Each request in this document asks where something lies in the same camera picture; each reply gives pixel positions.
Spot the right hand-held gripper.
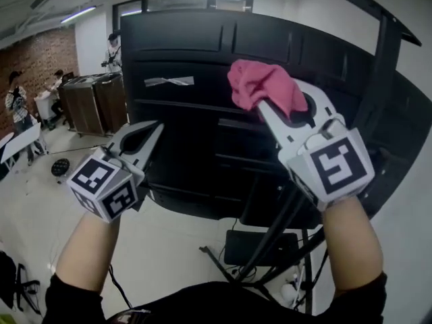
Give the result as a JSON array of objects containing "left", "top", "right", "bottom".
[{"left": 256, "top": 79, "right": 377, "bottom": 213}]

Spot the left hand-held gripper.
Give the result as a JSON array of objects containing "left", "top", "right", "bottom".
[{"left": 66, "top": 119, "right": 165, "bottom": 224}]

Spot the person's black clothing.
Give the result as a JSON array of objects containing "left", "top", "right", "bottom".
[{"left": 42, "top": 271, "right": 387, "bottom": 324}]

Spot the person's left forearm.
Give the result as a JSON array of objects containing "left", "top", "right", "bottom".
[{"left": 55, "top": 211, "right": 121, "bottom": 295}]

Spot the brown wooden cabinet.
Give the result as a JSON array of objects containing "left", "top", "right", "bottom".
[{"left": 57, "top": 73, "right": 129, "bottom": 138}]

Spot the long ceiling light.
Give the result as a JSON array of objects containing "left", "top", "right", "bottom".
[{"left": 59, "top": 5, "right": 99, "bottom": 24}]

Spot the white table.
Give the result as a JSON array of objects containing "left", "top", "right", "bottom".
[{"left": 0, "top": 122, "right": 49, "bottom": 172}]

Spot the person's right forearm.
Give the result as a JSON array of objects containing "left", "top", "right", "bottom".
[{"left": 321, "top": 196, "right": 384, "bottom": 298}]

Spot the large black monitor back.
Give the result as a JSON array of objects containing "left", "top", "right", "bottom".
[{"left": 119, "top": 10, "right": 432, "bottom": 231}]

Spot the black round stool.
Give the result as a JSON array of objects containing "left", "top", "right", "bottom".
[{"left": 50, "top": 158, "right": 71, "bottom": 186}]

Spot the pink cloth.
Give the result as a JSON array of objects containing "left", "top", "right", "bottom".
[{"left": 227, "top": 58, "right": 308, "bottom": 119}]

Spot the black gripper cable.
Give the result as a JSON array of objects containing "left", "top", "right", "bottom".
[{"left": 107, "top": 263, "right": 134, "bottom": 311}]

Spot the black office chair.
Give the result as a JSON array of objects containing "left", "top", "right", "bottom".
[{"left": 0, "top": 250, "right": 43, "bottom": 317}]

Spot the black metal screen stand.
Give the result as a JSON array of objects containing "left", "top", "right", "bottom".
[{"left": 198, "top": 0, "right": 423, "bottom": 314}]

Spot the grey tape strip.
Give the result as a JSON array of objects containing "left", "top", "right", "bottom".
[{"left": 144, "top": 76, "right": 195, "bottom": 88}]

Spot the black stand base tray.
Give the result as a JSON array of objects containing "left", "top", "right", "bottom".
[{"left": 223, "top": 229, "right": 300, "bottom": 267}]

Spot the white bin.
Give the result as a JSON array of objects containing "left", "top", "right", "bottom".
[{"left": 33, "top": 90, "right": 57, "bottom": 123}]

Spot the black screen power cable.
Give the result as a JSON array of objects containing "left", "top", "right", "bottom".
[{"left": 219, "top": 217, "right": 239, "bottom": 266}]

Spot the white mop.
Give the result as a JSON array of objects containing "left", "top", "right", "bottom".
[{"left": 281, "top": 265, "right": 306, "bottom": 311}]

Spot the dark framed window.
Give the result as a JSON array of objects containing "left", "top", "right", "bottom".
[{"left": 113, "top": 0, "right": 254, "bottom": 20}]

